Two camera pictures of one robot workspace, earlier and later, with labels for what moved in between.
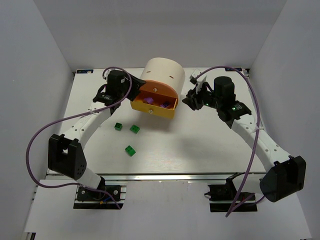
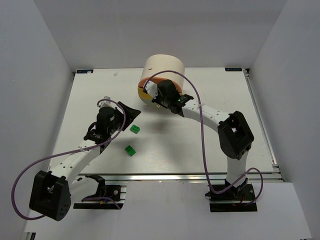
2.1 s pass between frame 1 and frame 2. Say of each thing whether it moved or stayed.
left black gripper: moved
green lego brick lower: stayed
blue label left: stayed
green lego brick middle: stayed
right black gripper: moved
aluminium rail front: stayed
